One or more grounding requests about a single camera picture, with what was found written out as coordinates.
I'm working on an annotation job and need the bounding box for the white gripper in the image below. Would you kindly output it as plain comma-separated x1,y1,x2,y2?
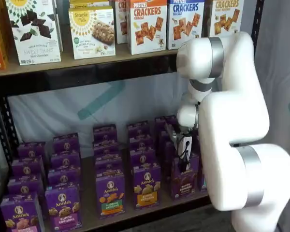
176,135,193,172

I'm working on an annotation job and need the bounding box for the purple Annie's box brown patch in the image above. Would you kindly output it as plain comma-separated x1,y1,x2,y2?
171,154,200,201

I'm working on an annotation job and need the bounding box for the purple Annie's snack box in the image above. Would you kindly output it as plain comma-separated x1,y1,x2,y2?
11,156,46,177
163,141,178,179
93,141,121,159
192,134,202,170
126,121,150,138
93,124,118,144
7,174,45,197
154,116,178,132
50,150,82,170
130,147,157,168
17,141,48,160
159,130,172,155
95,156,124,176
47,167,82,189
53,132,80,153
129,134,154,150

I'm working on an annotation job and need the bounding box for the purple Annie's box yellow patch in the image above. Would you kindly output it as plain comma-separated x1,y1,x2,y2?
132,163,162,210

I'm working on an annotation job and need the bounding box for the purple Annie's box green patch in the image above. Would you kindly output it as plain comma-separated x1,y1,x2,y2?
95,173,126,220

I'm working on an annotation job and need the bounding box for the wooden shelf board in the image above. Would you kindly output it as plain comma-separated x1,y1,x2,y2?
0,42,184,78
42,135,210,232

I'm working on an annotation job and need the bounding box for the purple Annie's bunny grahams box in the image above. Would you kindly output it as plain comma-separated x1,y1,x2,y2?
44,185,83,230

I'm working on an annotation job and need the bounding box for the orange cheddar pretzel crackers box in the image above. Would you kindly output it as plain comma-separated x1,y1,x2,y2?
126,0,168,56

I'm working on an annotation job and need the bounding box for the blue sea salt crackers box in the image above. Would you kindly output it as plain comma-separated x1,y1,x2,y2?
166,0,205,51

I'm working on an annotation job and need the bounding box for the yellow honey mustard crackers box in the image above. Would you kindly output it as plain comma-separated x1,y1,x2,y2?
209,0,245,39

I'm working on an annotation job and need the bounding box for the pale pretzel crackers box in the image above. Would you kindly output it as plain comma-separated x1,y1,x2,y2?
114,0,129,44

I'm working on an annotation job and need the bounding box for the Simple Mills bar box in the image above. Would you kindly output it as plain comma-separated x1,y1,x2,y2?
68,6,116,60

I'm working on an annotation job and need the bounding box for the purple Annie's box pink patch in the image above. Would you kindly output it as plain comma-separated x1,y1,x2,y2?
0,192,46,232

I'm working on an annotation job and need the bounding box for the Simple Mills yellow box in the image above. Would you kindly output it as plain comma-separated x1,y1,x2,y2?
69,0,113,10

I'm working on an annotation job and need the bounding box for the white Sweet Thins box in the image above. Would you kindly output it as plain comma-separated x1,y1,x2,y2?
4,0,64,66

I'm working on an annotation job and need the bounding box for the pale fabric curtain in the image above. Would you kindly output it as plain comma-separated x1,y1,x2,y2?
255,0,290,232

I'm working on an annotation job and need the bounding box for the white backdrop cloth teal mark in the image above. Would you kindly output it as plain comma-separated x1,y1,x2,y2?
7,72,191,145

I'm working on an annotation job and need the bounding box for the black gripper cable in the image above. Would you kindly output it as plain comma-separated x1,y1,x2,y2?
177,135,191,160

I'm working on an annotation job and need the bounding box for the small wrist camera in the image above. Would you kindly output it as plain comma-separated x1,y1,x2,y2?
164,123,182,145

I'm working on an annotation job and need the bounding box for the black metal shelf frame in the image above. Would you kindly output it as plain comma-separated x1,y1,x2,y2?
0,0,265,232

